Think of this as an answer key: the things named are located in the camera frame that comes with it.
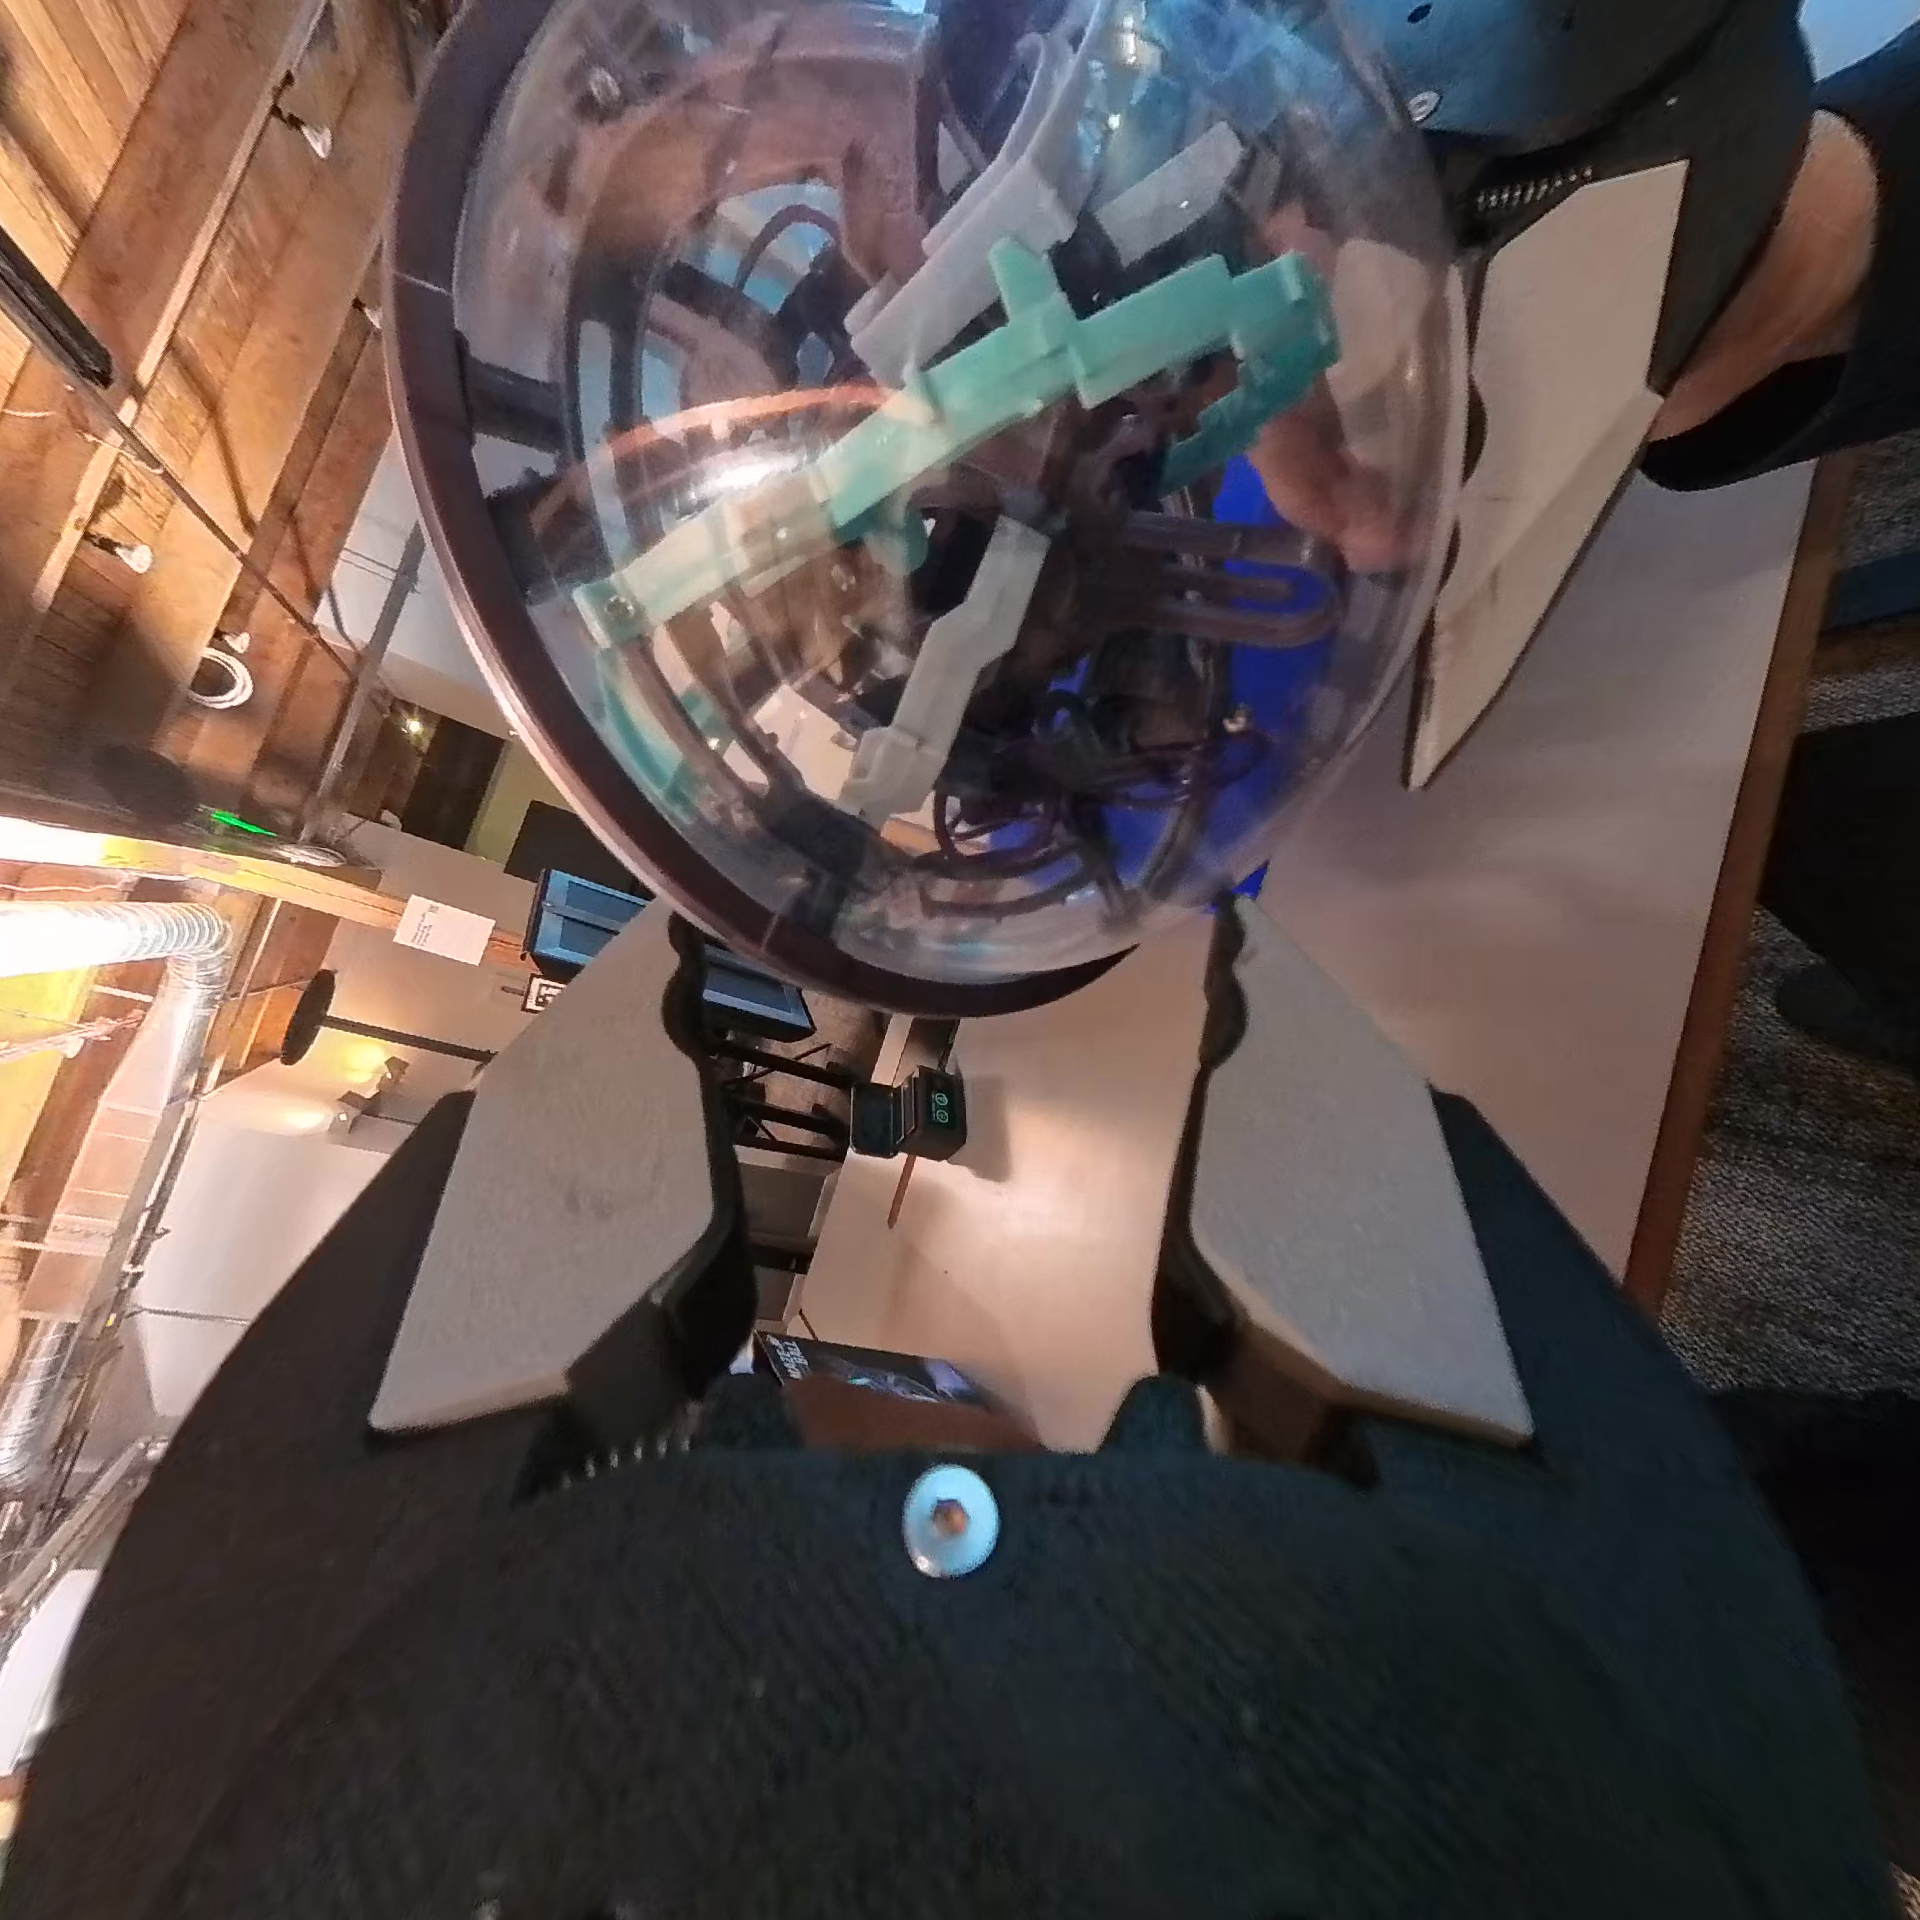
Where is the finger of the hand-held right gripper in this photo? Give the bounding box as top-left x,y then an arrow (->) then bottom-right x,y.
1400,150 -> 1695,791

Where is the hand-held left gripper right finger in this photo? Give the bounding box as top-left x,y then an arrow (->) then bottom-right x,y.
1152,891 -> 1539,1454

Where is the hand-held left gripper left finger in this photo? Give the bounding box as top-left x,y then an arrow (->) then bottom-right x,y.
370,910 -> 758,1467

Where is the clear plastic maze ball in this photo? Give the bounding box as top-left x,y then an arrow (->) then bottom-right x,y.
379,0 -> 1477,1022

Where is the person's right forearm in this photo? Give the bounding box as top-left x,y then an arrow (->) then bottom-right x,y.
1637,0 -> 1920,497

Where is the black maze ball box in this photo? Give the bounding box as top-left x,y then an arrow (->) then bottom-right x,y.
748,1327 -> 1035,1454

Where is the person's right hand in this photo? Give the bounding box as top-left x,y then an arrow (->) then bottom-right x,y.
1651,116 -> 1880,440

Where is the black floor lamp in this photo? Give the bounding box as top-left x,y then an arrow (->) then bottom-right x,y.
279,966 -> 500,1069

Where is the blue framed panel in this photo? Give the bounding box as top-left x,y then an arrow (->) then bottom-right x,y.
695,942 -> 821,1039
525,864 -> 652,974

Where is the small black device green display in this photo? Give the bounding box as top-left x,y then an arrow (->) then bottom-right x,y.
849,1067 -> 972,1160

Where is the wooden column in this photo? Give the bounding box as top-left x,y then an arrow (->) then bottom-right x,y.
180,847 -> 535,938

